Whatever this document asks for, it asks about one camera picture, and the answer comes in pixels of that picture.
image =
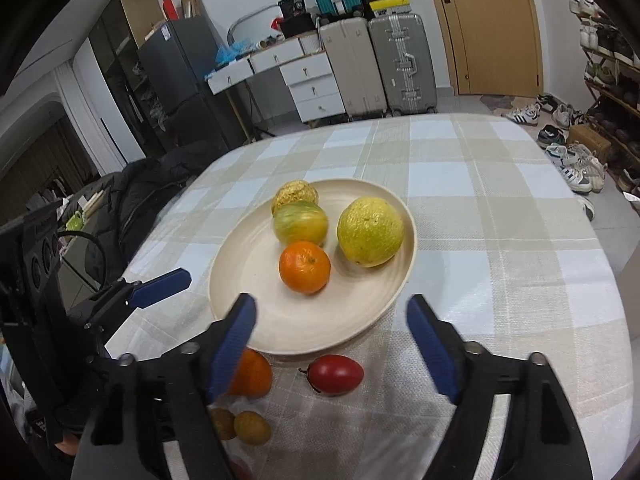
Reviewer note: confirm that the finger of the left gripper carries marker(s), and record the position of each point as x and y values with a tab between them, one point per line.
146	294

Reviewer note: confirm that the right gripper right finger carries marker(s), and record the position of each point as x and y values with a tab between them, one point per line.
541	439

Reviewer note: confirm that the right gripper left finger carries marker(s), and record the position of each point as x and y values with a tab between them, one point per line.
141	405

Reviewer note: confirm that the large orange tangerine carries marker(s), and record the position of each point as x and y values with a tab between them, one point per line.
252	377

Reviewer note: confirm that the small orange tangerine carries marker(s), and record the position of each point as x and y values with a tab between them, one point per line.
304	267

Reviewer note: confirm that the pale yellow wrinkled passion fruit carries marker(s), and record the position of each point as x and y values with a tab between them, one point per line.
300	221

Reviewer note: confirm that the wrinkled brown passion fruit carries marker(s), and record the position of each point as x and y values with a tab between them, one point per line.
293	192

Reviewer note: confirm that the oval red tomato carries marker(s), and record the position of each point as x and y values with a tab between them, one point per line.
333	375

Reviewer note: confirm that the large yellow-green passion fruit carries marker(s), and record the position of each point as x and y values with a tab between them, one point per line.
370	232

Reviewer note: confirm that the round red tomato with stem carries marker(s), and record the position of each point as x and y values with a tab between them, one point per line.
240	469

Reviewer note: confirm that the person's left hand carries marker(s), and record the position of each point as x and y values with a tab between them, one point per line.
69	444

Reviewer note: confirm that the black jacket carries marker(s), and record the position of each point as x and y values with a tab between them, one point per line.
132	202

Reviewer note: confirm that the cream round plate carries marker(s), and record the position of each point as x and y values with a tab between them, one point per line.
293	324

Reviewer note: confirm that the black refrigerator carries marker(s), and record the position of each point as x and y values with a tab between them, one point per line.
177	58

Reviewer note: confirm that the white drawer desk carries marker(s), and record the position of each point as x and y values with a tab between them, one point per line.
305	69

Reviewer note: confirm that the white sneakers on floor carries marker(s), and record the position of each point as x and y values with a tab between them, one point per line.
579	167

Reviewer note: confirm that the cardboard box on floor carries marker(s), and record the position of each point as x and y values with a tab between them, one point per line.
598	144

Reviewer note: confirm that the beige suitcase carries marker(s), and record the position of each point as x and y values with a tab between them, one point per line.
349	48

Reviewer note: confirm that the silver aluminium suitcase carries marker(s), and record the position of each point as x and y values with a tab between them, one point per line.
405	64

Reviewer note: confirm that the wooden shoe rack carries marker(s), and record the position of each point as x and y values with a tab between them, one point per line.
611	76

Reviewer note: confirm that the wooden door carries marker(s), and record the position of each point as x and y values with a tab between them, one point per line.
492	46

